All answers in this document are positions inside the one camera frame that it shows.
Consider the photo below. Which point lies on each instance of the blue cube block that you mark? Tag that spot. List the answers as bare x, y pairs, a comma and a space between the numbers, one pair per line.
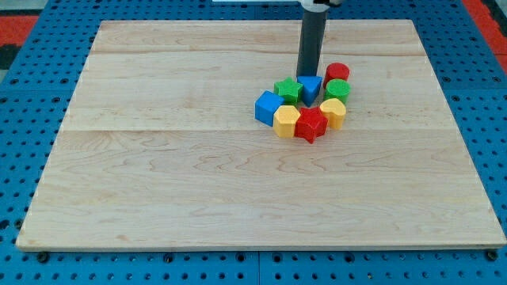
265, 107

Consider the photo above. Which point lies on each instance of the yellow hexagon block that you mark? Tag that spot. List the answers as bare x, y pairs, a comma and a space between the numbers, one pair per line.
284, 121

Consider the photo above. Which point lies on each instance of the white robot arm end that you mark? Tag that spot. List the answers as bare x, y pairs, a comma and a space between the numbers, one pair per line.
319, 6

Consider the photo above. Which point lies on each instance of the red star block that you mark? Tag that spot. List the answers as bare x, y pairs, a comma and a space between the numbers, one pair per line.
311, 124

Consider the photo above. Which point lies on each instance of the red cylinder block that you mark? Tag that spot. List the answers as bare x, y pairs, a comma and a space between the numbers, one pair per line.
336, 71

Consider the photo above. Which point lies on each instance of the blue triangle block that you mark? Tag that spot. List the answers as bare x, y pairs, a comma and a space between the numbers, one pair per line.
311, 88

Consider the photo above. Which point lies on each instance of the green cylinder block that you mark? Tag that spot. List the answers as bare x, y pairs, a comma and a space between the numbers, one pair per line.
337, 89

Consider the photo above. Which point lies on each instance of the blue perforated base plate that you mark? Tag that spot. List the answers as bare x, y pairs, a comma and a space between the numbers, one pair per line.
50, 43

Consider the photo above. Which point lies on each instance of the yellow heart block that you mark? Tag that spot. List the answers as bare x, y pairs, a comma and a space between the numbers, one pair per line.
335, 111

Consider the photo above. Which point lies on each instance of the green star block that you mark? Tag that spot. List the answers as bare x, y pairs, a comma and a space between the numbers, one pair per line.
289, 90

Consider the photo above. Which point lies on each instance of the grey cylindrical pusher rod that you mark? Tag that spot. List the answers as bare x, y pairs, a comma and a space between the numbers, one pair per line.
310, 42

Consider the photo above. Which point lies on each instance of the light wooden board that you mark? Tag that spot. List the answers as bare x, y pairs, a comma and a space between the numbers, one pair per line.
159, 149

